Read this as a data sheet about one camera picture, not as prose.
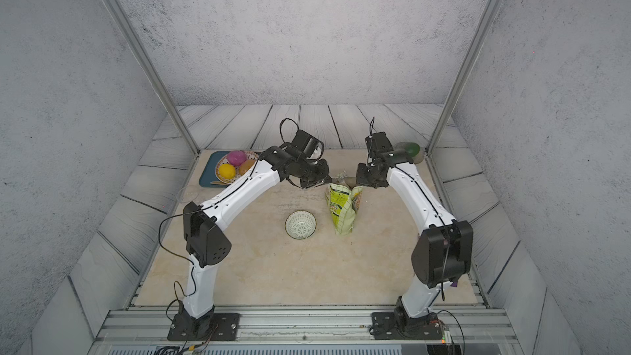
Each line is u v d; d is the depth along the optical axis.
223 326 0.73
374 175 0.71
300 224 0.94
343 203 0.84
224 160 1.14
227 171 1.08
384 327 0.72
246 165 1.10
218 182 1.07
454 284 0.50
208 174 1.11
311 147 0.67
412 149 1.17
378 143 0.66
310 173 0.71
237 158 1.11
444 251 0.45
